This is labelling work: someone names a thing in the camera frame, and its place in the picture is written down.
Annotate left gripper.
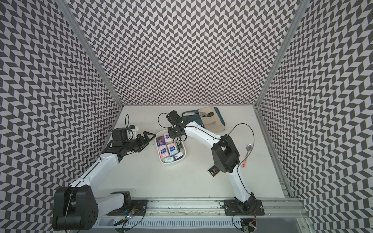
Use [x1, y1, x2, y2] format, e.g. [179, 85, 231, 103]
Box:
[123, 131, 156, 152]

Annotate pink white tissue pack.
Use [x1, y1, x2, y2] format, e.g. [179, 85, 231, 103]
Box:
[163, 133, 173, 144]

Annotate white storage box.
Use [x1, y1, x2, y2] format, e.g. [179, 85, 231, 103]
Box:
[154, 130, 187, 165]

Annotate purple tissue pack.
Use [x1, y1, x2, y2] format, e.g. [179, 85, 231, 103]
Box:
[156, 136, 167, 147]

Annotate pale blue pink pack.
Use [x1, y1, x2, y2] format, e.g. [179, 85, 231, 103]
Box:
[167, 143, 179, 156]

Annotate light blue tissue pack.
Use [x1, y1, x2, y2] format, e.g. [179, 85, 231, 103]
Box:
[164, 157, 174, 163]

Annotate black tissue pack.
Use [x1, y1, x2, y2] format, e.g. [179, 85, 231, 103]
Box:
[208, 165, 220, 177]

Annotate blue Tempo pack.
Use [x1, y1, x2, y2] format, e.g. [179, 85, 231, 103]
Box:
[174, 152, 184, 161]

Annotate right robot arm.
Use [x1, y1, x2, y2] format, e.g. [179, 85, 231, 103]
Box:
[168, 120, 257, 214]

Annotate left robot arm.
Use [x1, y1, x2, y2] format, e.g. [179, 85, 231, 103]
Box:
[52, 128, 156, 232]

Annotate teal tray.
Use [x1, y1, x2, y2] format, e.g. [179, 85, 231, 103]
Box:
[182, 107, 225, 134]

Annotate dark metal spoon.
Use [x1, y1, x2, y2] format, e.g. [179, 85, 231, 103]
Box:
[200, 112, 214, 117]

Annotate beige cloth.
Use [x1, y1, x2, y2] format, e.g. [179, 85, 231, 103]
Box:
[198, 107, 225, 134]

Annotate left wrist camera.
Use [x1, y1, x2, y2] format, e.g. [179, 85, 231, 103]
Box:
[111, 125, 139, 147]

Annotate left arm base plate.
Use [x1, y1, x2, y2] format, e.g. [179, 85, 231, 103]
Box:
[107, 199, 148, 216]

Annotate pink handled silver spoon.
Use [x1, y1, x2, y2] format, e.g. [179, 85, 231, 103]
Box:
[241, 144, 253, 168]

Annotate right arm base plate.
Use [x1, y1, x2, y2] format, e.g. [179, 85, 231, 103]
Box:
[223, 199, 265, 216]

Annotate aluminium front rail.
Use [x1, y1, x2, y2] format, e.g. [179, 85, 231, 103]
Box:
[65, 197, 308, 218]

